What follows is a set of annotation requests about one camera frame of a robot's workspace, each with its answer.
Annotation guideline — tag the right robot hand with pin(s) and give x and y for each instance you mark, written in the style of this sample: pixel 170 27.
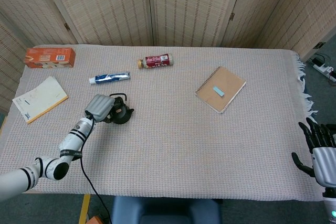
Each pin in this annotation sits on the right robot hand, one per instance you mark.
pixel 321 155

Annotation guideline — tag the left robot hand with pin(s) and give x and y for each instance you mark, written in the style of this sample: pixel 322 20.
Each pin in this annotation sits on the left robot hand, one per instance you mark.
pixel 102 107

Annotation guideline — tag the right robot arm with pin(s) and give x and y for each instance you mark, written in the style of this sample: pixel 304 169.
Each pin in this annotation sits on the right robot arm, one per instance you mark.
pixel 330 205

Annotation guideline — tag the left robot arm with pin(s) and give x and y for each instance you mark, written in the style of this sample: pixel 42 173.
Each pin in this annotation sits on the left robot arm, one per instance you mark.
pixel 50 155

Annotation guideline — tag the black cast iron teapot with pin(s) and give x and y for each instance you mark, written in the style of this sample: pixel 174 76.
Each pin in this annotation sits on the black cast iron teapot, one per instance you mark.
pixel 123 113

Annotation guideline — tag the blue white toothpaste tube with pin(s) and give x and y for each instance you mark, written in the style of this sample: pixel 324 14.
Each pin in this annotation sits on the blue white toothpaste tube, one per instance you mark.
pixel 110 77

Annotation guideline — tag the white yellow-edged notepad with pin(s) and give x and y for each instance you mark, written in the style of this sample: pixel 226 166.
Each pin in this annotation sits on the white yellow-edged notepad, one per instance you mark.
pixel 39 99

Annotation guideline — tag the red labelled drink bottle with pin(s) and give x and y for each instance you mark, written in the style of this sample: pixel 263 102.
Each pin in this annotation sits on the red labelled drink bottle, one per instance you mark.
pixel 155 61

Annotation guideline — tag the orange cardboard box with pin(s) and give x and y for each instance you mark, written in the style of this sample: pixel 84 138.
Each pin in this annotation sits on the orange cardboard box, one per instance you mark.
pixel 50 57

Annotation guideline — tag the white power strip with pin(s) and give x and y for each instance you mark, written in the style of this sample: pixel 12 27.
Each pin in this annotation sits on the white power strip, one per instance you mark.
pixel 324 68

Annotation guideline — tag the woven beige tablecloth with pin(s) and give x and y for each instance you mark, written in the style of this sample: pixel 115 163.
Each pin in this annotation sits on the woven beige tablecloth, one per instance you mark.
pixel 183 142

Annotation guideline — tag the orange object on floor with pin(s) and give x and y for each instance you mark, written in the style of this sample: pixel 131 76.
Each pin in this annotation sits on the orange object on floor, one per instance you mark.
pixel 95 220

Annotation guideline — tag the light blue eraser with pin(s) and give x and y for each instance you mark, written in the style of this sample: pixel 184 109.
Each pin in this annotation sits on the light blue eraser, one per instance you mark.
pixel 218 90

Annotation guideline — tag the brown spiral notebook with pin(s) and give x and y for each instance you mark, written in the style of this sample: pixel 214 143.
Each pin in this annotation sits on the brown spiral notebook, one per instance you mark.
pixel 220 90

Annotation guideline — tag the bamboo folding screen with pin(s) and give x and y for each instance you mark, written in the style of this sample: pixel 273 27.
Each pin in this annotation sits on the bamboo folding screen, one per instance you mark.
pixel 168 6

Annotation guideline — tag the blue chair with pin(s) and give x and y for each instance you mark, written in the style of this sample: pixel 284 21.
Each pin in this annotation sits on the blue chair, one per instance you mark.
pixel 165 211

